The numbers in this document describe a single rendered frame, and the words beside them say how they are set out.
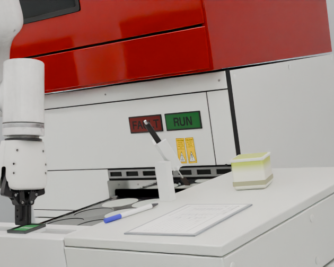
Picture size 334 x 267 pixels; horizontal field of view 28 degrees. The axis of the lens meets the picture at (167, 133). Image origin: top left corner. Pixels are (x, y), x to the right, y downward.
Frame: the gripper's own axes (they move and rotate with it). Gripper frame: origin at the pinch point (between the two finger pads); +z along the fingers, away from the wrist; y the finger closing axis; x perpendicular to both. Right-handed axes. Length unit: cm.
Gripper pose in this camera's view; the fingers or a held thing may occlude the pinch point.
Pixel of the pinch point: (23, 215)
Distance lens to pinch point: 138.4
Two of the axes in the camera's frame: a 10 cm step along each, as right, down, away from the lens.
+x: 7.9, -0.5, -6.1
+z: 0.1, 10.0, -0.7
